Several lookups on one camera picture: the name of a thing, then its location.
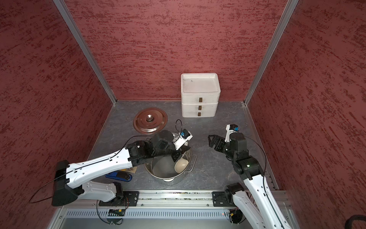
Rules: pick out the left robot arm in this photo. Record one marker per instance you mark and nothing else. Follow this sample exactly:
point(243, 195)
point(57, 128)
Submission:
point(75, 181)

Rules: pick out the left corner aluminium profile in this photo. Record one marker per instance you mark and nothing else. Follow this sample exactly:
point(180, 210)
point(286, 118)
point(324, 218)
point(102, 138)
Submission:
point(67, 17)

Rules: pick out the white three-drawer box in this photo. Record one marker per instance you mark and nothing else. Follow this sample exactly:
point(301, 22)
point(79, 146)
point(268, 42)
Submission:
point(200, 94)

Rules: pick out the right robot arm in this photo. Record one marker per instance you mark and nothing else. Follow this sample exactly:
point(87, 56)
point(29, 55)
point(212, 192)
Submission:
point(263, 213)

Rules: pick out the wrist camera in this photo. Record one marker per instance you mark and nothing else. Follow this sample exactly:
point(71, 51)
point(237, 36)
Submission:
point(182, 138)
point(229, 130)

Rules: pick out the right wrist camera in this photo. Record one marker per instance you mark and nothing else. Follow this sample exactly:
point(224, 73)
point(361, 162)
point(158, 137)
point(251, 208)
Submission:
point(229, 130)

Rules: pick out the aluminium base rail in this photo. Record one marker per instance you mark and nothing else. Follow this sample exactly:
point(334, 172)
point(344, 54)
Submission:
point(179, 199)

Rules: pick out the corner aluminium profile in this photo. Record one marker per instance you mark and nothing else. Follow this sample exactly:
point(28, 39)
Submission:
point(67, 17)
point(280, 28)

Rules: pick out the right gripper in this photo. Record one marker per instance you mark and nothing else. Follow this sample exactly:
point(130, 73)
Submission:
point(219, 141)

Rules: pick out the steel pot lid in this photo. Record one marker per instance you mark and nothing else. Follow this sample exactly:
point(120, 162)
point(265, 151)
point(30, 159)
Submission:
point(150, 120)

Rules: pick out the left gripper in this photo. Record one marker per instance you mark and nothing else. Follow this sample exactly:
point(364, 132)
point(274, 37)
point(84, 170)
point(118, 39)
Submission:
point(179, 152)

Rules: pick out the stainless steel pot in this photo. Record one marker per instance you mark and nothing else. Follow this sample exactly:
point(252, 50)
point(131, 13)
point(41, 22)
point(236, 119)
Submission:
point(161, 167)

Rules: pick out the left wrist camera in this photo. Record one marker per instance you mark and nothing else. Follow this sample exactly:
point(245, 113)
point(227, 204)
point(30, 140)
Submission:
point(182, 138)

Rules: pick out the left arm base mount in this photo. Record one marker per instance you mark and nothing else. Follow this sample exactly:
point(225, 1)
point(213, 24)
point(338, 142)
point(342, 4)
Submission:
point(125, 199)

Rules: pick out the right corner aluminium profile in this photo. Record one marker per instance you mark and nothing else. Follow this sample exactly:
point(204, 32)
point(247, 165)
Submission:
point(280, 28)

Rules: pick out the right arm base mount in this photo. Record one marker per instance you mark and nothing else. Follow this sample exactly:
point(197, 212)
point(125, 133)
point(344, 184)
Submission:
point(220, 199)

